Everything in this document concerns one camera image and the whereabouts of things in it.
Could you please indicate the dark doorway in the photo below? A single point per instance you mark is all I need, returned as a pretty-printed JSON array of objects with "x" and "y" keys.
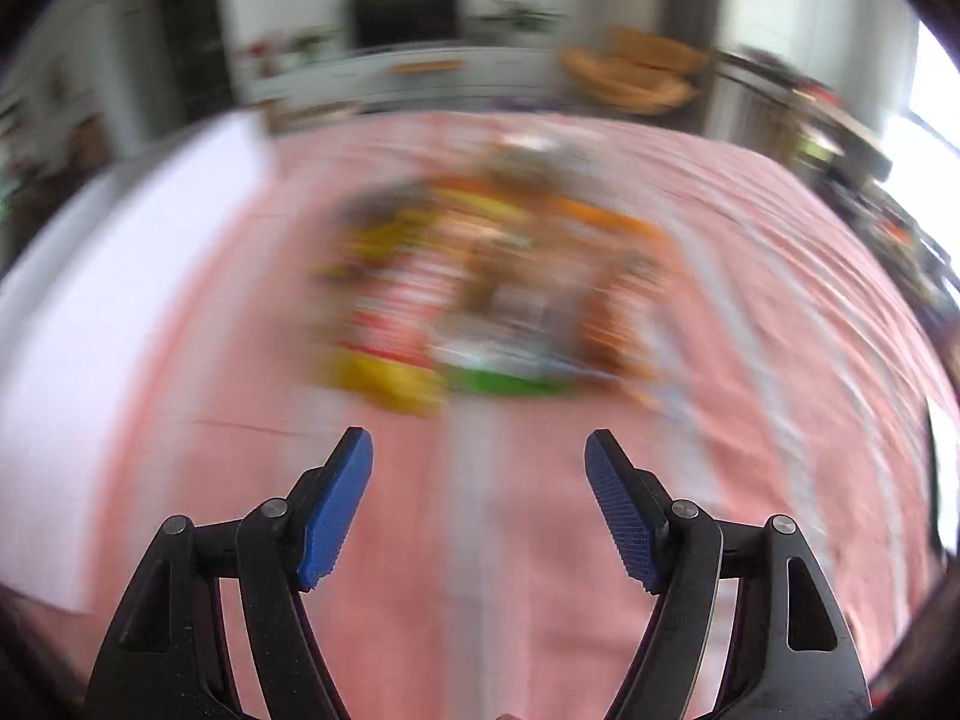
[{"x": 193, "y": 30}]

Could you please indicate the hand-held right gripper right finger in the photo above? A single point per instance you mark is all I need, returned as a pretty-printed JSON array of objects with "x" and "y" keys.
[{"x": 619, "y": 510}]

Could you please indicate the white television cabinet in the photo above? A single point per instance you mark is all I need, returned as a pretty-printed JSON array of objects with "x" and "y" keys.
[{"x": 420, "y": 82}]

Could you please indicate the red flower decoration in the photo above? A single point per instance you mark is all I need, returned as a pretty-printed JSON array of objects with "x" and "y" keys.
[{"x": 289, "y": 49}]

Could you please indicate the orange flat item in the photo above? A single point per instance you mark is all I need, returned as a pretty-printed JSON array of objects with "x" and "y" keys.
[{"x": 426, "y": 67}]

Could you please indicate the pink striped blanket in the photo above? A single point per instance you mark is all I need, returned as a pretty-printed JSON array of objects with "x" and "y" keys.
[{"x": 750, "y": 360}]

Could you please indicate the black television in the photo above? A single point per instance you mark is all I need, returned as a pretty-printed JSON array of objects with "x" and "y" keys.
[{"x": 405, "y": 15}]

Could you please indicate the green potted plant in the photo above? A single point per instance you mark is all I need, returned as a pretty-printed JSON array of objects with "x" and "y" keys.
[{"x": 521, "y": 17}]

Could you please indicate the group of snack packets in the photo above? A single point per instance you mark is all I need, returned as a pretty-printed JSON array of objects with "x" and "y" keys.
[{"x": 480, "y": 270}]

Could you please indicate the cluttered desk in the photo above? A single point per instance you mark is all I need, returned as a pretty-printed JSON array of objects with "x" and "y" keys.
[{"x": 832, "y": 135}]

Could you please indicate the orange plush toy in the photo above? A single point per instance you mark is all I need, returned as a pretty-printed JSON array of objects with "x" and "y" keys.
[{"x": 637, "y": 71}]

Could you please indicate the white bed sheet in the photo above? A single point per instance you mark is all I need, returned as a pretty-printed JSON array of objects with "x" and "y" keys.
[{"x": 97, "y": 330}]

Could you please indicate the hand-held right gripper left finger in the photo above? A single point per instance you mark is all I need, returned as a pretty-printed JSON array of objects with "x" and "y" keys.
[{"x": 337, "y": 510}]

